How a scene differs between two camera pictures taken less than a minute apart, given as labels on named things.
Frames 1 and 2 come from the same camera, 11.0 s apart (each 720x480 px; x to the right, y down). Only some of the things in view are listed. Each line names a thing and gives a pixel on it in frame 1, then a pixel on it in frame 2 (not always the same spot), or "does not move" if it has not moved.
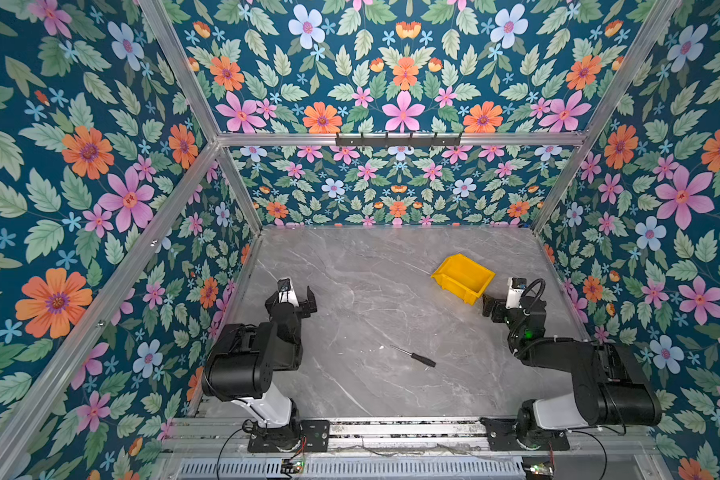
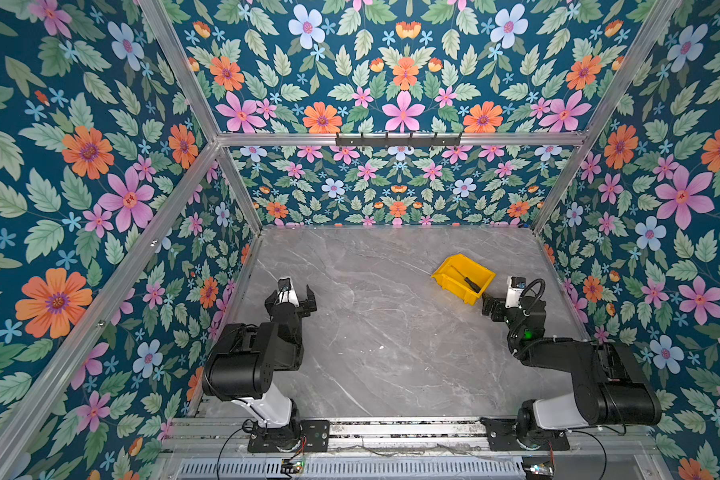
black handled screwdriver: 415,356 to 471,284
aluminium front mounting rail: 202,437 does not move
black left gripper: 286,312 does not move
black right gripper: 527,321 does not move
